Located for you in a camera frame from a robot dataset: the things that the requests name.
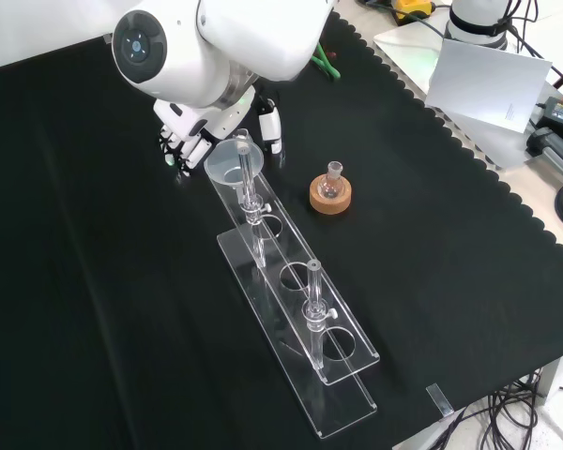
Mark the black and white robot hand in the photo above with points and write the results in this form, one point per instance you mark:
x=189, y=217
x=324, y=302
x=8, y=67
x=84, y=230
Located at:
x=192, y=122

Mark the translucent plastic funnel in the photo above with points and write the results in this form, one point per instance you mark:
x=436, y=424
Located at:
x=223, y=161

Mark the clear acrylic funnel stand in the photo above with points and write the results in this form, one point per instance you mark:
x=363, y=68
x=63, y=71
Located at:
x=291, y=319

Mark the small round-bottom glass flask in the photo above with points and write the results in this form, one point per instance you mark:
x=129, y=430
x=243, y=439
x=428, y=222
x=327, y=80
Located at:
x=330, y=187

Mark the black bench cloth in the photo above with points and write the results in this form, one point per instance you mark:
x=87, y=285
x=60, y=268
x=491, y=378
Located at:
x=122, y=281

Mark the yellow stop button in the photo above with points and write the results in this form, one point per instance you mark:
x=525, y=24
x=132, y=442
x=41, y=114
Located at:
x=413, y=7

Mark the pale board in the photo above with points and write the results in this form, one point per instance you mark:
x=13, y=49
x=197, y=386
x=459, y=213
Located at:
x=488, y=84

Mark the grey tape strip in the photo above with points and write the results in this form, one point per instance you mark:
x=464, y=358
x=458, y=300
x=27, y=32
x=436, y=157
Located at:
x=440, y=399

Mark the grey metal base plate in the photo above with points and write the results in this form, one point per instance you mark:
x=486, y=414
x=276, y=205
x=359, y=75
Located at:
x=403, y=47

